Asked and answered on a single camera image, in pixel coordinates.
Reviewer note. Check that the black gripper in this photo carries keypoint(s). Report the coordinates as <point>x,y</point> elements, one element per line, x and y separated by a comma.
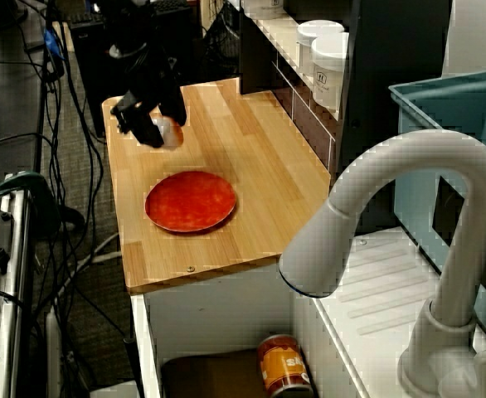
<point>147,79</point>

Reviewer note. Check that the salmon nigiri sushi toy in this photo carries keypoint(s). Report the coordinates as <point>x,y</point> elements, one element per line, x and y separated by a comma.
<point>172,134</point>

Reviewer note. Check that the black computer tower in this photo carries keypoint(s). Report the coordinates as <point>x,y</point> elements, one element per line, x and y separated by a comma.
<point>89,62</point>

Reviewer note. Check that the round red plate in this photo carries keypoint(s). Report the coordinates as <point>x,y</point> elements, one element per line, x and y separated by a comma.
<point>191,201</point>

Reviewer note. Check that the black keyboard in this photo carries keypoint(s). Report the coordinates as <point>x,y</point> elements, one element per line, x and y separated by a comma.
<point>83,18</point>

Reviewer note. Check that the blue connector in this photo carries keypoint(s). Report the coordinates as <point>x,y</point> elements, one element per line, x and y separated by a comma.
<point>53,41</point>

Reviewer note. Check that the cream shelf ledge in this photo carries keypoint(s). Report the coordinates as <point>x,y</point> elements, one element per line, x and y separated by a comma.
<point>280,41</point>

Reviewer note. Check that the dark tile backsplash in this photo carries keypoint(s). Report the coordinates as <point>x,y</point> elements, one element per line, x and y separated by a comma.
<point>305,120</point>

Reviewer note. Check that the green clamp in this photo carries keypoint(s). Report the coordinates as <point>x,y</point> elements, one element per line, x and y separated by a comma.
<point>31,186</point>

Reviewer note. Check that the black desk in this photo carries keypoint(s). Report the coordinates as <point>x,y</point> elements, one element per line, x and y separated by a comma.
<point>6,83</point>

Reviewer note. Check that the plain white lidded jar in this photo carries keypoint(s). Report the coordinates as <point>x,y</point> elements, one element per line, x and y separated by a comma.
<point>313,37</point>

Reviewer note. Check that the white jar with logo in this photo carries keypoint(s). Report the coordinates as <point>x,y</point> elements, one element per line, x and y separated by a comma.
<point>330,74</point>

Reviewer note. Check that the black cabinet leg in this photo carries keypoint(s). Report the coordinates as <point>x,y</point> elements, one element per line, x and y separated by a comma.
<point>133,369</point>

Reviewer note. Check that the teal plastic bin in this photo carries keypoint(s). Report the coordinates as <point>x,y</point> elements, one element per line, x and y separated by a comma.
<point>417,166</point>

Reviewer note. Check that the white toy sink unit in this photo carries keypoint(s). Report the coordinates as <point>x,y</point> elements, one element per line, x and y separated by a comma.
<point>371,298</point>

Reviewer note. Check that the orange soup can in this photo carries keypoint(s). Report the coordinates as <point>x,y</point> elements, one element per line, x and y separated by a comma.
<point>284,369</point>

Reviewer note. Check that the narrow black upright post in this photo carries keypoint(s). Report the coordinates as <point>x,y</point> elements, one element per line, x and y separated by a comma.
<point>255,49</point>

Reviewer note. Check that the aluminium frame rail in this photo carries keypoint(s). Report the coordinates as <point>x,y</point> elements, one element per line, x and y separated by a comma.
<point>6,290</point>

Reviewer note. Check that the wide black upright post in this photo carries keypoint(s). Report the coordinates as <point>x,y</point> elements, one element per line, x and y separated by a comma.
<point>392,103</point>

